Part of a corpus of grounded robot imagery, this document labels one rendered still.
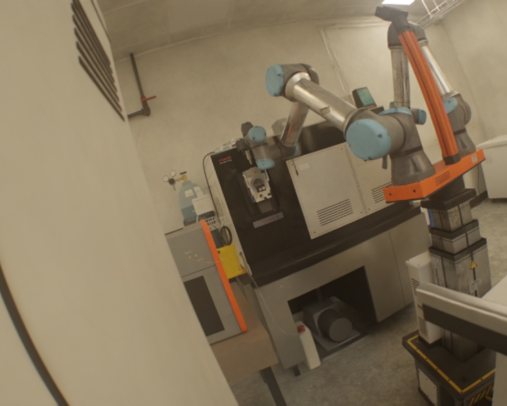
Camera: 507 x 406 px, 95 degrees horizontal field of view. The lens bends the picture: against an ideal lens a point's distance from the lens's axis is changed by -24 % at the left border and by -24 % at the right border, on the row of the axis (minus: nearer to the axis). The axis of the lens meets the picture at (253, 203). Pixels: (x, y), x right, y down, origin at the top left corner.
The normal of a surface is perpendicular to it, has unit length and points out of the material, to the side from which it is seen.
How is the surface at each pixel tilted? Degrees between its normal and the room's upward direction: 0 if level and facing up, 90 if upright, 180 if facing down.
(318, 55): 90
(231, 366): 90
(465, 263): 90
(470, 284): 90
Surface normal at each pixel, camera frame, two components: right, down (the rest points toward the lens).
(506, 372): -0.93, 0.33
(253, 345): 0.20, -0.01
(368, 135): -0.75, 0.39
